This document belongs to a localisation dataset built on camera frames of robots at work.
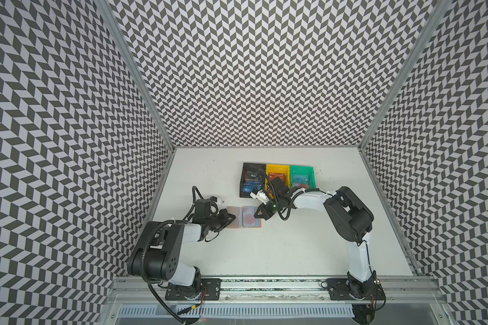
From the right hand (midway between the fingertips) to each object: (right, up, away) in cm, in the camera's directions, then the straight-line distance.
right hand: (257, 217), depth 91 cm
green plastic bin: (+24, +21, +11) cm, 34 cm away
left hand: (-10, 0, 0) cm, 10 cm away
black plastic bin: (-2, +18, +13) cm, 23 cm away
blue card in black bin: (-4, +14, +9) cm, 17 cm away
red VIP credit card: (+8, +18, +15) cm, 25 cm away
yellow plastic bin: (+11, +22, +11) cm, 27 cm away
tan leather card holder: (-9, -2, -3) cm, 9 cm away
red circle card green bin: (+22, +14, +8) cm, 27 cm away
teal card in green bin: (+22, +17, +11) cm, 30 cm away
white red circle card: (-4, 0, -1) cm, 4 cm away
